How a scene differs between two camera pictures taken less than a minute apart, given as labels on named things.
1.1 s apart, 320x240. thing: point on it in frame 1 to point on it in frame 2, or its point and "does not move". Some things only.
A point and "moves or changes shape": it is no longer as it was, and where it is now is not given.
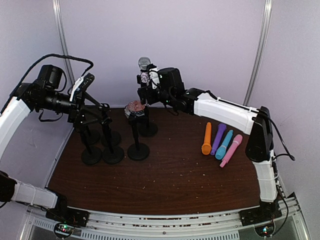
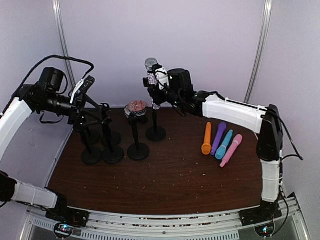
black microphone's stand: (89, 157) does not move
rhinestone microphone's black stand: (148, 129) to (155, 133)
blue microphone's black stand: (111, 152) to (109, 138)
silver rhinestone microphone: (144, 62) moves or changes shape
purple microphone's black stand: (92, 136) does not move
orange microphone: (206, 148) does not move
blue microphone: (220, 152) does not move
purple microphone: (220, 132) does not move
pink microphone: (237, 140) does not move
